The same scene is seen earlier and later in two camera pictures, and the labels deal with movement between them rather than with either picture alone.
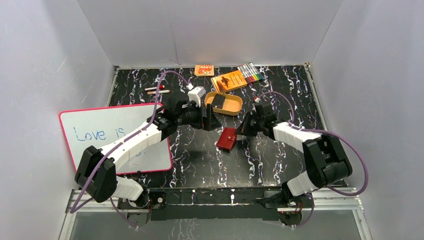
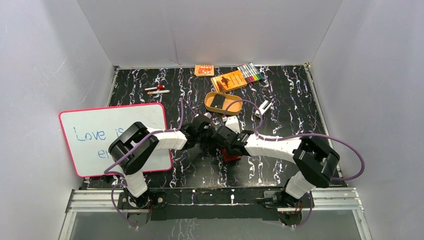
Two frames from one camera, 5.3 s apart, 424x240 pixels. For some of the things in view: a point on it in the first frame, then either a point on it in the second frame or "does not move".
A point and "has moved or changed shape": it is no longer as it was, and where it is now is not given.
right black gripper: (242, 129) → (238, 134)
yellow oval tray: (228, 104) does not move
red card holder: (227, 139) has moved or changed shape
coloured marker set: (250, 73) does not move
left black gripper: (204, 117) → (208, 140)
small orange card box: (204, 70) does not move
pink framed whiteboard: (97, 127) does not move
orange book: (229, 81) does not move
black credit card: (218, 101) does not move
